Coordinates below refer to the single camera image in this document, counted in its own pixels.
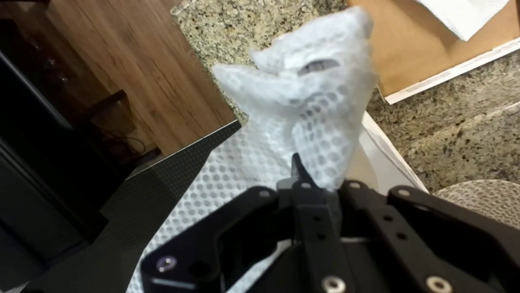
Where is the shallow cardboard box tray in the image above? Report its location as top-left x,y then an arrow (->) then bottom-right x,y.
346,0 -> 520,106

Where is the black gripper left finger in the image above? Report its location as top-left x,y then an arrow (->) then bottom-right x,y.
138,153 -> 322,293

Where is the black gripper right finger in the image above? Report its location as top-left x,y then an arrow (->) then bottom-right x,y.
319,179 -> 520,293

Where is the round woven placemat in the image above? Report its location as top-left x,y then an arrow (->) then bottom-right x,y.
434,178 -> 520,231

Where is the white dotted cloth towel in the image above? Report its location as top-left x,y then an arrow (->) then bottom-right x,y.
124,5 -> 382,293

